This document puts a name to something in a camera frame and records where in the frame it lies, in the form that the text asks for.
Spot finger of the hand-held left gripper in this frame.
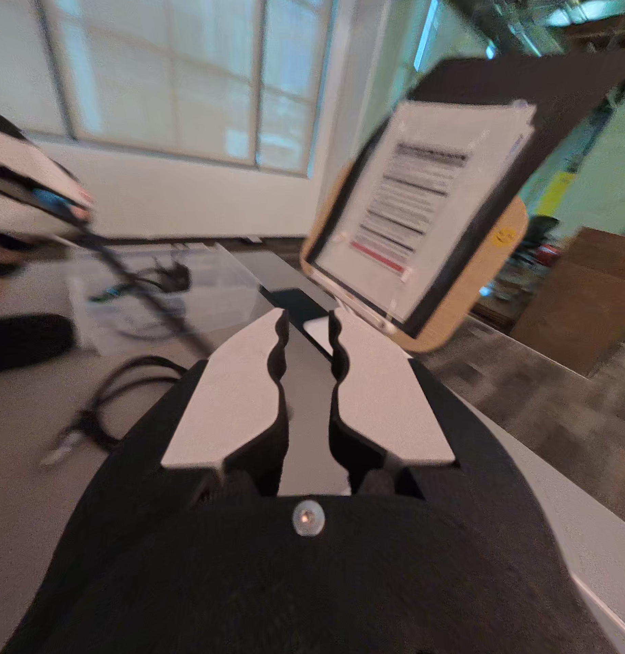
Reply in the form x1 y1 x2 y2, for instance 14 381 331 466
0 128 87 206
0 194 92 240

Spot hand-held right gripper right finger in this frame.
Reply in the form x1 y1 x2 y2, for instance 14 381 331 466
328 308 457 495

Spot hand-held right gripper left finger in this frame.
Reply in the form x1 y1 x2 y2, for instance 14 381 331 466
160 308 293 496

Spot clear plastic compartment bin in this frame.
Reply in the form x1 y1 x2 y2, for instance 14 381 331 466
70 244 272 356

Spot HDMI switch box with cable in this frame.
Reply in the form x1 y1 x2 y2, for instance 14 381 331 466
39 355 188 468

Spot braided HDMI cable green plugs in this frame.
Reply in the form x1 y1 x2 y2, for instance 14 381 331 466
90 258 193 340
31 186 213 356

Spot black padded cushion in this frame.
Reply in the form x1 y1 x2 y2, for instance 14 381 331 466
0 313 77 375

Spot window with blinds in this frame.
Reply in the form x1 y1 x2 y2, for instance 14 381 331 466
0 0 344 180

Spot acrylic paper sign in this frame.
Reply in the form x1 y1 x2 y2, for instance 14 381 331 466
317 99 539 324

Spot brown cardboard box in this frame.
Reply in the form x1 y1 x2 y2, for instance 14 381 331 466
512 227 625 377

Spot round wooden side table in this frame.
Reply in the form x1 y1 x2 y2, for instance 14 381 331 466
312 51 625 340

